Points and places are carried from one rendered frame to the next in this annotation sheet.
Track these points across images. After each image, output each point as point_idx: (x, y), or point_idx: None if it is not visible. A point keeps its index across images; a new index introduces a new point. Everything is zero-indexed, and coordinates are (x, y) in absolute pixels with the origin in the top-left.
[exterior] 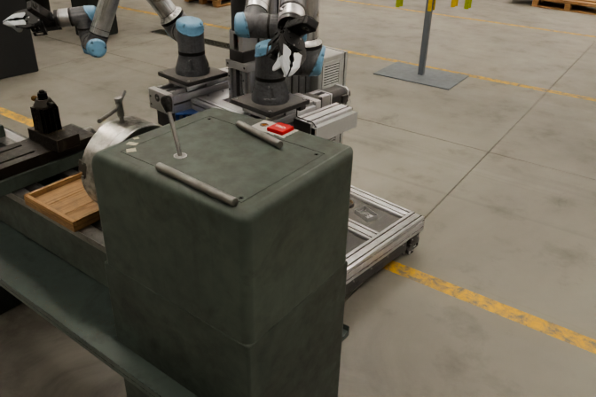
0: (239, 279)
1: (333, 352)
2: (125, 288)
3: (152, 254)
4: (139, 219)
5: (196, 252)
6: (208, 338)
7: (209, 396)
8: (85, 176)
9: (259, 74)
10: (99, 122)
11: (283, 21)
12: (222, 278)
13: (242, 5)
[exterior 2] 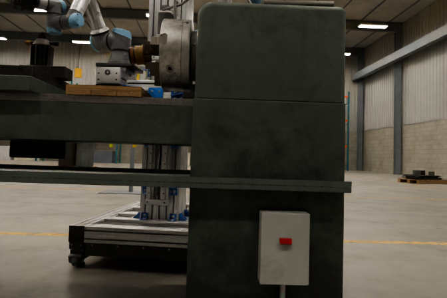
0: (340, 50)
1: None
2: (217, 112)
3: (259, 64)
4: (249, 39)
5: (304, 45)
6: (308, 115)
7: (304, 175)
8: (163, 43)
9: None
10: None
11: None
12: (326, 56)
13: (169, 18)
